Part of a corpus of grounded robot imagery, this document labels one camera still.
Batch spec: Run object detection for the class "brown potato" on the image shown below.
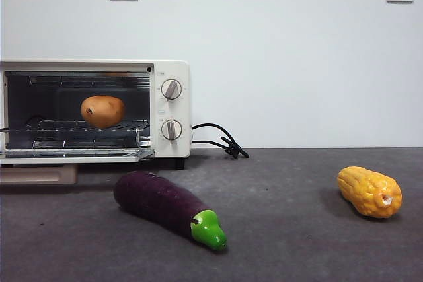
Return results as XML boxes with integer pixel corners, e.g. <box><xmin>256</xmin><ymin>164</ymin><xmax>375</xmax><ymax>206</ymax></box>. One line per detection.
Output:
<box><xmin>80</xmin><ymin>94</ymin><xmax>126</xmax><ymax>130</ymax></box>

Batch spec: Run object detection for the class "glass oven door with handle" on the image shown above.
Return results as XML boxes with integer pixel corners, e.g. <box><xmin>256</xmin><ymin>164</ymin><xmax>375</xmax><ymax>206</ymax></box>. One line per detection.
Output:
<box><xmin>0</xmin><ymin>148</ymin><xmax>156</xmax><ymax>186</ymax></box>

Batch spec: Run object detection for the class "beige oven knob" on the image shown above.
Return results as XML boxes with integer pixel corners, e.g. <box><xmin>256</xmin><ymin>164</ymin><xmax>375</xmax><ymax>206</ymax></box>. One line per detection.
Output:
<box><xmin>161</xmin><ymin>79</ymin><xmax>184</xmax><ymax>101</ymax></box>
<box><xmin>161</xmin><ymin>118</ymin><xmax>184</xmax><ymax>145</ymax></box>

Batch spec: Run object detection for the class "cream toaster oven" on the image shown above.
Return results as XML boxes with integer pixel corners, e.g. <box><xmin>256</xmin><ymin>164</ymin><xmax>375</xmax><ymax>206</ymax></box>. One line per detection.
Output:
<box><xmin>0</xmin><ymin>59</ymin><xmax>192</xmax><ymax>171</ymax></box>

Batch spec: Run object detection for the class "purple toy eggplant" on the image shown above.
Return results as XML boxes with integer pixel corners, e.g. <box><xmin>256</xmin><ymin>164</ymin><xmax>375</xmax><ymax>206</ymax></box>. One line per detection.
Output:
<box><xmin>113</xmin><ymin>170</ymin><xmax>229</xmax><ymax>253</ymax></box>

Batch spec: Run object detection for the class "yellow toy corn cob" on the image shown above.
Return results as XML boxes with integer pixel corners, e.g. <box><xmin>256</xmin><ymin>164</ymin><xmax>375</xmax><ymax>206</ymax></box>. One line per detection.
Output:
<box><xmin>336</xmin><ymin>166</ymin><xmax>403</xmax><ymax>220</ymax></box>

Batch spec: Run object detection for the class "black power cable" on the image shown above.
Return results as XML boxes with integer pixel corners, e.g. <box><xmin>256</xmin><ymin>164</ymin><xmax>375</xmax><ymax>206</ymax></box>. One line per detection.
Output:
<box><xmin>191</xmin><ymin>123</ymin><xmax>250</xmax><ymax>160</ymax></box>

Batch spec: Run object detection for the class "wire oven rack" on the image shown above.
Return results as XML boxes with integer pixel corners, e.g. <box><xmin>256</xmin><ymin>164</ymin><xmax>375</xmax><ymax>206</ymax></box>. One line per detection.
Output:
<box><xmin>25</xmin><ymin>118</ymin><xmax>151</xmax><ymax>133</ymax></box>

